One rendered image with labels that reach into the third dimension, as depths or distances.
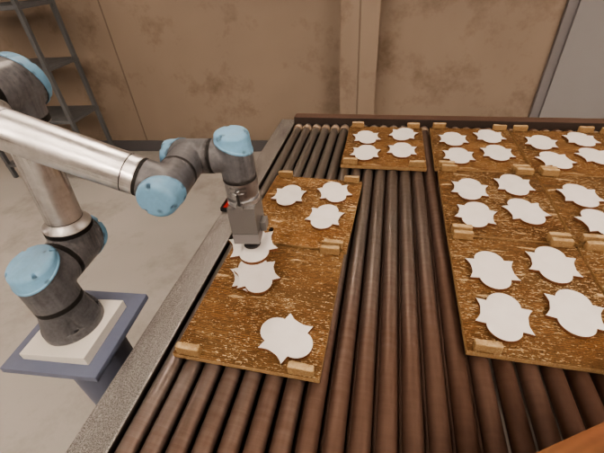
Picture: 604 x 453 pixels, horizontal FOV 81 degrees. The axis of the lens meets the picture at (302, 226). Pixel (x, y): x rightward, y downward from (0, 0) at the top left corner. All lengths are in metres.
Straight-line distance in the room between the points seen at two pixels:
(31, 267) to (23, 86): 0.40
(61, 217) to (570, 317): 1.25
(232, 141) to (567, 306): 0.87
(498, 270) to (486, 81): 2.74
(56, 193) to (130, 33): 3.06
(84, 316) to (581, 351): 1.18
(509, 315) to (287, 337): 0.53
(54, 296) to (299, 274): 0.61
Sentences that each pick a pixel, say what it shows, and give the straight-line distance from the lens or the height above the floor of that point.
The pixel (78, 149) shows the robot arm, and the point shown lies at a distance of 0.74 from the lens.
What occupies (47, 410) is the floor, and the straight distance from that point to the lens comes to 2.27.
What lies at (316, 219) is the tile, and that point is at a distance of 1.19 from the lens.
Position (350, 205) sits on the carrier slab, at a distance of 1.27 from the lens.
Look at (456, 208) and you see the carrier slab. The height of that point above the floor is 0.94.
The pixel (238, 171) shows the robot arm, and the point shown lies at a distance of 0.76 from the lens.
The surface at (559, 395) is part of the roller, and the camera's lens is 0.96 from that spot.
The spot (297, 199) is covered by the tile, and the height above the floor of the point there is 0.95.
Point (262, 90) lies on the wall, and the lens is 3.64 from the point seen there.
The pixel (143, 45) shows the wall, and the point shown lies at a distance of 3.95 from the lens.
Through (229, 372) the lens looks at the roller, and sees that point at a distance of 0.88.
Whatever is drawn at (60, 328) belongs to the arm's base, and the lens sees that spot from 1.11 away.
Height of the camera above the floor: 1.66
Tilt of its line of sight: 38 degrees down
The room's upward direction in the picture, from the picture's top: 4 degrees counter-clockwise
